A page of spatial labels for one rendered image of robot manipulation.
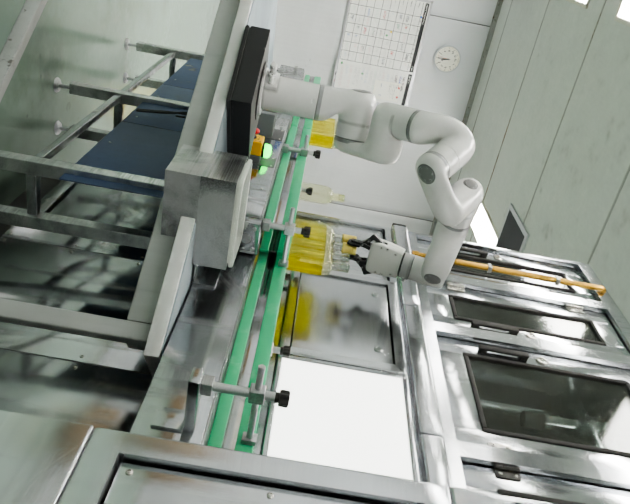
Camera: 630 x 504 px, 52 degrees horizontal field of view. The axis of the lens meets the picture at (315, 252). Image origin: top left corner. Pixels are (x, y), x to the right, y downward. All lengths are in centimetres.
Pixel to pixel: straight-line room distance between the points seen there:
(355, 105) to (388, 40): 584
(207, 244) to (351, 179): 659
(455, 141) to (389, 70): 602
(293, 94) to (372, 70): 590
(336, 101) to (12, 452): 118
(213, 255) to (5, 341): 55
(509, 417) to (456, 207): 56
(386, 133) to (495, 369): 74
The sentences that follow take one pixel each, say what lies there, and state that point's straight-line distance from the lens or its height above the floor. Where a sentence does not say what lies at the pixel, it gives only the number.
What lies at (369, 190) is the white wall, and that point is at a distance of 807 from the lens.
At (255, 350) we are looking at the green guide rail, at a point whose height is 93.
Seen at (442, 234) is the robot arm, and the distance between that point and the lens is 174.
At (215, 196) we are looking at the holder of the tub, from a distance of 142.
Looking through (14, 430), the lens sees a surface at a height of 66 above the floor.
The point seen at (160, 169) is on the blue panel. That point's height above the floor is 55.
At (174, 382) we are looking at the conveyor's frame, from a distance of 126.
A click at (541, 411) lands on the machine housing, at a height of 169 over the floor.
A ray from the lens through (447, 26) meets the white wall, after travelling 762.
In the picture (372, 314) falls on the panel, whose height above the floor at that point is 124.
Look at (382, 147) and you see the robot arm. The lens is 168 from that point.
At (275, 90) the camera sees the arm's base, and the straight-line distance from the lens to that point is 174.
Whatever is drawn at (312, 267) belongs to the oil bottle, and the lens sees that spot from 181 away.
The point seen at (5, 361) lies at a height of 37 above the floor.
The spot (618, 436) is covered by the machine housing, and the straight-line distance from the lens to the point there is 190.
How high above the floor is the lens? 97
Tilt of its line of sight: 2 degrees up
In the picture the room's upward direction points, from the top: 100 degrees clockwise
